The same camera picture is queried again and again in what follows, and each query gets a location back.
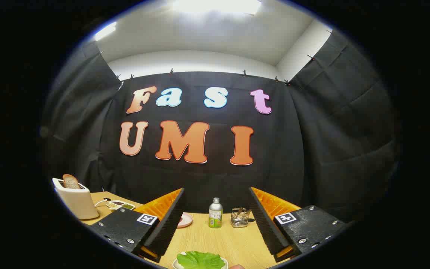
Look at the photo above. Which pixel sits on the white divided condiment dish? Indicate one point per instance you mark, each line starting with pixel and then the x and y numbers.
pixel 120 206

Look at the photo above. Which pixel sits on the cream white toaster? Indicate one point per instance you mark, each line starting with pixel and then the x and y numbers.
pixel 77 201

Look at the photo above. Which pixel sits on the white round plate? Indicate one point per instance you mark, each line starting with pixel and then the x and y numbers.
pixel 174 265

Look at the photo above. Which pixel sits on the toasted bread slice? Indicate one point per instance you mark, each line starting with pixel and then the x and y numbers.
pixel 70 182

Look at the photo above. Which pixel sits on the ceiling light panel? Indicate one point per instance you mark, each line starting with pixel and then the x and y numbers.
pixel 215 5
pixel 105 31

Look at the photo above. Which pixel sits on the black backdrop cloth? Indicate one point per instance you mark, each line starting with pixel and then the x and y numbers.
pixel 207 179

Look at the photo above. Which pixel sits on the pink round plate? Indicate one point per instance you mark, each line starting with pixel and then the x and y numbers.
pixel 185 220

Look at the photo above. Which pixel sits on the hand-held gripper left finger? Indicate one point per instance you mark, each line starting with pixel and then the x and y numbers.
pixel 168 228

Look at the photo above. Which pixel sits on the green lettuce leaf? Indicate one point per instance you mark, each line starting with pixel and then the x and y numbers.
pixel 200 260

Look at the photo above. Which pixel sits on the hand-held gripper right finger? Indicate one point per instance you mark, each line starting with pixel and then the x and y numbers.
pixel 267 224

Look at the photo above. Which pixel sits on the silver bottle green label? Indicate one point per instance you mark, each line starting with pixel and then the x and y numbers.
pixel 215 215

